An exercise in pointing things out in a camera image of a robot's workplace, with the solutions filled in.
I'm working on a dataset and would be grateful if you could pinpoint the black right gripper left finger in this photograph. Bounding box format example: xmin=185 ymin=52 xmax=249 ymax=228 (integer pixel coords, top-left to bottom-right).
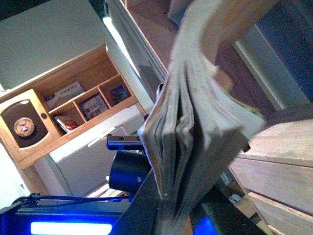
xmin=111 ymin=170 xmax=161 ymax=235

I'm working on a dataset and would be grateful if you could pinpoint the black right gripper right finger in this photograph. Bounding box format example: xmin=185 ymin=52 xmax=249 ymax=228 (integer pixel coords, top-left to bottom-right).
xmin=190 ymin=202 xmax=264 ymax=235

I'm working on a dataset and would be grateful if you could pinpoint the white paperback book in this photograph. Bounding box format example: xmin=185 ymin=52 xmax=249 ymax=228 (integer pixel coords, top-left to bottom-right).
xmin=139 ymin=0 xmax=266 ymax=235

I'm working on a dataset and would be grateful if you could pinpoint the black cylindrical robot joint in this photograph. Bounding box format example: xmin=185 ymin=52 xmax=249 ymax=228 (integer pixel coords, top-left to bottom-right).
xmin=109 ymin=151 xmax=151 ymax=193

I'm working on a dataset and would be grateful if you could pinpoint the red white book in cabinet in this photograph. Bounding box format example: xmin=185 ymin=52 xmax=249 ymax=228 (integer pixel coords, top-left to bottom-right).
xmin=54 ymin=115 xmax=79 ymax=133

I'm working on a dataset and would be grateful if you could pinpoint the colourful book in cabinet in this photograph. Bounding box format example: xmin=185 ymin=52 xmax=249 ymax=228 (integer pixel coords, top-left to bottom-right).
xmin=79 ymin=94 xmax=108 ymax=121

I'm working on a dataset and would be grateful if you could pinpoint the blue book in cabinet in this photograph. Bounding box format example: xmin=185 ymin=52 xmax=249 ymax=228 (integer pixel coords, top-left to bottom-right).
xmin=110 ymin=85 xmax=129 ymax=104

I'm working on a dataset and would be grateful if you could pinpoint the white box in cabinet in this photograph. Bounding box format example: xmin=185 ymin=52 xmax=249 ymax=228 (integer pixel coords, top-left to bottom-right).
xmin=46 ymin=81 xmax=84 ymax=109

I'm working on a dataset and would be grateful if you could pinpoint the round clock on cabinet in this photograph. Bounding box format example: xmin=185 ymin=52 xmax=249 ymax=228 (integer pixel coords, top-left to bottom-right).
xmin=14 ymin=117 xmax=35 ymax=137

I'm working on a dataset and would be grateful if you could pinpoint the wooden bookshelf with drawers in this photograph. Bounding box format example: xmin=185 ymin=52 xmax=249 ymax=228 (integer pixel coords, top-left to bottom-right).
xmin=107 ymin=0 xmax=313 ymax=235

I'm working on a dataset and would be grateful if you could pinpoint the wooden wall cabinet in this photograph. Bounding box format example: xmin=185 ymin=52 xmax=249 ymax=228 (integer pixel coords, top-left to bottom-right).
xmin=0 ymin=45 xmax=139 ymax=170

